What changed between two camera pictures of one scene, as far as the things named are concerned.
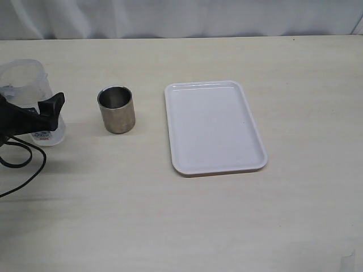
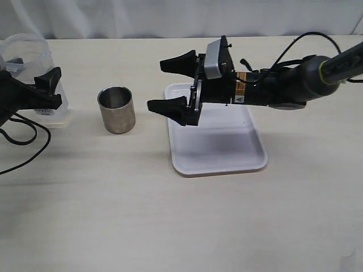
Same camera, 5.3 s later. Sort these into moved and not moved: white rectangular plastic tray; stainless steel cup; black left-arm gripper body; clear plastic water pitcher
Moved: black left-arm gripper body; clear plastic water pitcher
Not moved: stainless steel cup; white rectangular plastic tray
